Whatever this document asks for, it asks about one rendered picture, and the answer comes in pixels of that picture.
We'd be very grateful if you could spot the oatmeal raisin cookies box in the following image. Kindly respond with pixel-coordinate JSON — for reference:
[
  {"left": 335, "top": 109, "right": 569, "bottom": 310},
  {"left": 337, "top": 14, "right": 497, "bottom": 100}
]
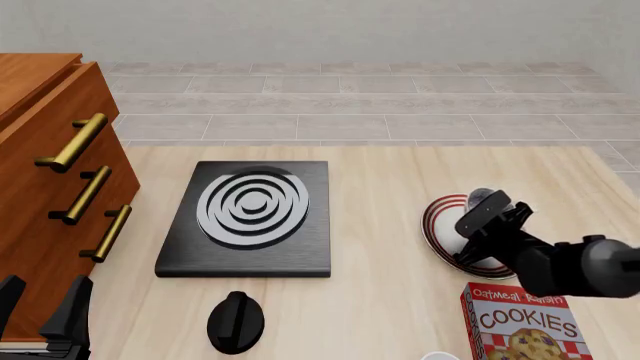
[{"left": 459, "top": 281, "right": 595, "bottom": 360}]

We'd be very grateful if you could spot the wooden drawer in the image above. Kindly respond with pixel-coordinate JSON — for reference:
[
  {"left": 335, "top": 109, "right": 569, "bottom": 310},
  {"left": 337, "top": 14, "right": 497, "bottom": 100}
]
[
  {"left": 0, "top": 111, "right": 133, "bottom": 241},
  {"left": 0, "top": 145, "right": 142, "bottom": 342},
  {"left": 0, "top": 61, "right": 121, "bottom": 148}
]

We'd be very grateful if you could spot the black patterned bowl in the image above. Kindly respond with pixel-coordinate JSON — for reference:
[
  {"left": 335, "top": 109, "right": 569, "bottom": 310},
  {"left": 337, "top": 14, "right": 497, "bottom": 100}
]
[{"left": 467, "top": 186, "right": 504, "bottom": 213}]

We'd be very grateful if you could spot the brass drawer handle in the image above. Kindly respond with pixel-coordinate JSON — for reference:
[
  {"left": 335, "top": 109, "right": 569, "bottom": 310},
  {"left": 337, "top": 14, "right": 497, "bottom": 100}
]
[
  {"left": 47, "top": 165, "right": 113, "bottom": 227},
  {"left": 33, "top": 112, "right": 109, "bottom": 174},
  {"left": 78, "top": 204, "right": 134, "bottom": 264}
]

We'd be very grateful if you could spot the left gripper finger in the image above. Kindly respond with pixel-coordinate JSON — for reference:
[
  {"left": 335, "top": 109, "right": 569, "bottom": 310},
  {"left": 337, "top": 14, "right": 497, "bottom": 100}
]
[
  {"left": 0, "top": 274, "right": 28, "bottom": 332},
  {"left": 38, "top": 274, "right": 95, "bottom": 341}
]

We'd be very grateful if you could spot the flat black stove plate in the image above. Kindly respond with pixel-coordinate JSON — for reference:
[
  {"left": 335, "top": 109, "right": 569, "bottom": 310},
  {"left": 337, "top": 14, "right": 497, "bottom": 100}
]
[{"left": 154, "top": 160, "right": 333, "bottom": 280}]

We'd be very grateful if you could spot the white plate with red rings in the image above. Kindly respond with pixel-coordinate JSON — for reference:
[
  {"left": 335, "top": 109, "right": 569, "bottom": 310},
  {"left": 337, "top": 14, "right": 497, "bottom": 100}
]
[{"left": 420, "top": 192, "right": 519, "bottom": 282}]

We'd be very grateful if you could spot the round black stove knob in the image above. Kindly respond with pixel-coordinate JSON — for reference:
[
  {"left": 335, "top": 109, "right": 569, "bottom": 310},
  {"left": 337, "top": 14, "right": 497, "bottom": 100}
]
[{"left": 206, "top": 291, "right": 266, "bottom": 356}]

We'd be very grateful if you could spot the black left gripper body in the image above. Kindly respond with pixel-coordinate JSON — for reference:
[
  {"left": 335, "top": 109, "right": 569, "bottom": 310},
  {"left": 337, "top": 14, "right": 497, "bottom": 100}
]
[{"left": 0, "top": 330, "right": 93, "bottom": 360}]

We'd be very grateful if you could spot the wooden cabinet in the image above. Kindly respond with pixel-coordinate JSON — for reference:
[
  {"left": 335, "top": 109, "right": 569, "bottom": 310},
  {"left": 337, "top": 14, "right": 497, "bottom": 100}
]
[{"left": 0, "top": 52, "right": 142, "bottom": 343}]

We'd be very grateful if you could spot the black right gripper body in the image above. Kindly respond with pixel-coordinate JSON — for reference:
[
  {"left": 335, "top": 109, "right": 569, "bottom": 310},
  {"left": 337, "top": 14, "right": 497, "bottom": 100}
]
[{"left": 451, "top": 201, "right": 534, "bottom": 267}]

